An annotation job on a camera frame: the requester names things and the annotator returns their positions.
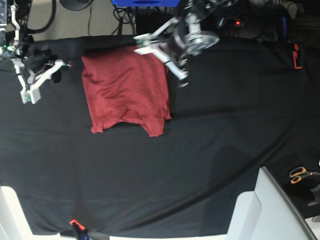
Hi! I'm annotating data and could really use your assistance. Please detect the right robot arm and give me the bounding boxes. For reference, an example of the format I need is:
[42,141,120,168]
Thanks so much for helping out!
[0,0,58,85]

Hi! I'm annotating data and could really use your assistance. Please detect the blue clamp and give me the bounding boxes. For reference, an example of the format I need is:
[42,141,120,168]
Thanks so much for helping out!
[69,219,111,240]
[276,16,287,42]

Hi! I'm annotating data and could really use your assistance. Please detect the blue clamp at bottom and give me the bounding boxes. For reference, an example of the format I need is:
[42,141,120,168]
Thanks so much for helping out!
[69,219,111,240]

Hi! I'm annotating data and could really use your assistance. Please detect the grey crumpled plastic piece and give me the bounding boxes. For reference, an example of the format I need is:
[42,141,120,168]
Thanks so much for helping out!
[307,184,320,207]

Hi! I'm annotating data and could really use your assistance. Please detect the blue plastic box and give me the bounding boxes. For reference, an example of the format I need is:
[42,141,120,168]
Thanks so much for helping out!
[111,0,180,7]

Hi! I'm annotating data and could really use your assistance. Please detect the blue clamp at right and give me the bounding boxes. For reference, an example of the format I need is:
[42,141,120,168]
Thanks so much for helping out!
[276,16,287,42]

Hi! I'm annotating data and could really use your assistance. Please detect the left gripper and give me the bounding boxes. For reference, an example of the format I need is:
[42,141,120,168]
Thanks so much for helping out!
[156,29,188,68]

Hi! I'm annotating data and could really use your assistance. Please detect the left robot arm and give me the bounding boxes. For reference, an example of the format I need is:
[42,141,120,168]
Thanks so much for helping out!
[151,0,238,69]

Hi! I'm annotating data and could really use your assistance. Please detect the red long-sleeve T-shirt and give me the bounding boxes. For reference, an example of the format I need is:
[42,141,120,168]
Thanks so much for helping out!
[81,45,171,137]

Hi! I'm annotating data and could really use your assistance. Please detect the black and orange clamp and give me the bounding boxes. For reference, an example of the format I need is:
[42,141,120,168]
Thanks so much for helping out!
[288,42,305,70]

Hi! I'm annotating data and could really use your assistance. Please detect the yellow-handled scissors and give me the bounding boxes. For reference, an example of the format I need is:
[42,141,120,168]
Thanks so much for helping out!
[289,166,320,184]

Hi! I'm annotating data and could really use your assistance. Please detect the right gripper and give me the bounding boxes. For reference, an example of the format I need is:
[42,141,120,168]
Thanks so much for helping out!
[21,45,58,84]

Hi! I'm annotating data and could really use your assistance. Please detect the black table cloth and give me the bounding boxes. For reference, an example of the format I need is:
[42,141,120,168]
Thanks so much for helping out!
[0,36,320,238]

